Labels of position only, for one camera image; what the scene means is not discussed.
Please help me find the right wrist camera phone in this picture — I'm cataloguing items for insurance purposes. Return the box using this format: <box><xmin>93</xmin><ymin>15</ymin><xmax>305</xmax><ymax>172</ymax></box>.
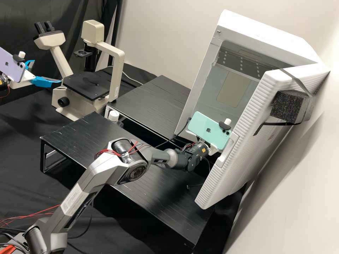
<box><xmin>186</xmin><ymin>111</ymin><xmax>234</xmax><ymax>157</ymax></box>

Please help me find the white incubator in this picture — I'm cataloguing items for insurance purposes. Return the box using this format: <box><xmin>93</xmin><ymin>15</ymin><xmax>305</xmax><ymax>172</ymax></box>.
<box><xmin>174</xmin><ymin>9</ymin><xmax>322</xmax><ymax>159</ymax></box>

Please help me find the wrist camera phone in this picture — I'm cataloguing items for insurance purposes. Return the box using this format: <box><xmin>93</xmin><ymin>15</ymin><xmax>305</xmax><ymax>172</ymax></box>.
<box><xmin>0</xmin><ymin>47</ymin><xmax>28</xmax><ymax>83</ymax></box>
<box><xmin>186</xmin><ymin>111</ymin><xmax>234</xmax><ymax>157</ymax></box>

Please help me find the left wrist camera phone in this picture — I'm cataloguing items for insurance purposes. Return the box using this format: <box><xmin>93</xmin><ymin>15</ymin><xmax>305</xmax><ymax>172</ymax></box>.
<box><xmin>0</xmin><ymin>47</ymin><xmax>28</xmax><ymax>83</ymax></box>

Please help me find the black platform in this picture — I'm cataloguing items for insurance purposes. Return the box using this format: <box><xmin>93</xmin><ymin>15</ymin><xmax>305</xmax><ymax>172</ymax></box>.
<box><xmin>96</xmin><ymin>66</ymin><xmax>127</xmax><ymax>89</ymax></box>
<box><xmin>105</xmin><ymin>75</ymin><xmax>192</xmax><ymax>149</ymax></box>
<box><xmin>40</xmin><ymin>111</ymin><xmax>215</xmax><ymax>247</ymax></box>

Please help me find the incubator door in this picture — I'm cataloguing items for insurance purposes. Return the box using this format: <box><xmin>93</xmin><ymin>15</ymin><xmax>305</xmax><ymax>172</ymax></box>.
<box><xmin>195</xmin><ymin>63</ymin><xmax>332</xmax><ymax>211</ymax></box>

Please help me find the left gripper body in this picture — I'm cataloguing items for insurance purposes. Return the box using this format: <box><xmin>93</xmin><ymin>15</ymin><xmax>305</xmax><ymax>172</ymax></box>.
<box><xmin>10</xmin><ymin>69</ymin><xmax>36</xmax><ymax>89</ymax></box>

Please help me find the black cable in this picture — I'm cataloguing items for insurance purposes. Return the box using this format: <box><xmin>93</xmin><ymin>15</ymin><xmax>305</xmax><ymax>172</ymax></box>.
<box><xmin>155</xmin><ymin>117</ymin><xmax>192</xmax><ymax>149</ymax></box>

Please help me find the cream microscope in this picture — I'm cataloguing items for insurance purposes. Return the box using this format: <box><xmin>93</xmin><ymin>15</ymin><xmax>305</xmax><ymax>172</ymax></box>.
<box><xmin>34</xmin><ymin>20</ymin><xmax>126</xmax><ymax>121</ymax></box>

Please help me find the white cable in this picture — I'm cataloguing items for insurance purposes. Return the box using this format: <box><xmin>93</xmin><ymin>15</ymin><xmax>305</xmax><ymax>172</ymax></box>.
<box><xmin>123</xmin><ymin>72</ymin><xmax>145</xmax><ymax>85</ymax></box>

